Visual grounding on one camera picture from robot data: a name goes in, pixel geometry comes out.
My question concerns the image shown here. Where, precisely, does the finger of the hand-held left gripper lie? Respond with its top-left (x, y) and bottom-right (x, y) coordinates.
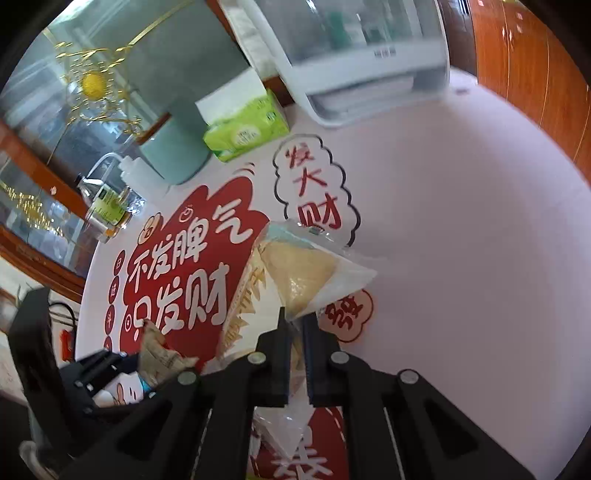
top-left (69, 349), bottom-right (141, 394)
top-left (90, 381), bottom-right (160, 418)

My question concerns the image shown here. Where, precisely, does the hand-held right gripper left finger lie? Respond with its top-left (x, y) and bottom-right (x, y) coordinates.
top-left (60, 308), bottom-right (293, 480)

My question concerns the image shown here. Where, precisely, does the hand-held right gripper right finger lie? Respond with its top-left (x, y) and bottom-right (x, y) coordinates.
top-left (301, 313), bottom-right (537, 480)

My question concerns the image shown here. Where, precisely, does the teal canister with brown lid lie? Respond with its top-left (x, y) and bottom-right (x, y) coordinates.
top-left (139, 104), bottom-right (216, 186)

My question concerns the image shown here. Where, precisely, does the green tissue box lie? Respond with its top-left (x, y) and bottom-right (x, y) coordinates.
top-left (194, 69), bottom-right (291, 164)

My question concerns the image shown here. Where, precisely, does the white countertop appliance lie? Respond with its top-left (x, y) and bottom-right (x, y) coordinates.
top-left (221, 0), bottom-right (451, 128)

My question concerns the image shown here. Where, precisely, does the wooden framed glass door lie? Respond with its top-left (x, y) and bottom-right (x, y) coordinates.
top-left (0, 120), bottom-right (100, 296)
top-left (0, 0), bottom-right (282, 195)

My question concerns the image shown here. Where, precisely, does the small glass jar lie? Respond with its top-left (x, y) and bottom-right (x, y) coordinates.
top-left (121, 187), bottom-right (147, 217)

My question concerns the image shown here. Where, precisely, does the clear bottle with green label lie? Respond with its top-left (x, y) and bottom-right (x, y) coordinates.
top-left (76, 173), bottom-right (136, 244)

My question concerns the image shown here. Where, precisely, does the wooden cabinet with shelves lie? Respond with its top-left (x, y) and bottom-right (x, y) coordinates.
top-left (434, 0), bottom-right (591, 188)

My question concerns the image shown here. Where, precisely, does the tan packet with white label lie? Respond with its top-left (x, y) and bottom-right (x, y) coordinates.
top-left (137, 320), bottom-right (200, 388)

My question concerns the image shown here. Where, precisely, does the white squeeze bottle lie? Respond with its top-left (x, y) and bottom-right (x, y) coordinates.
top-left (85, 154), bottom-right (161, 191)

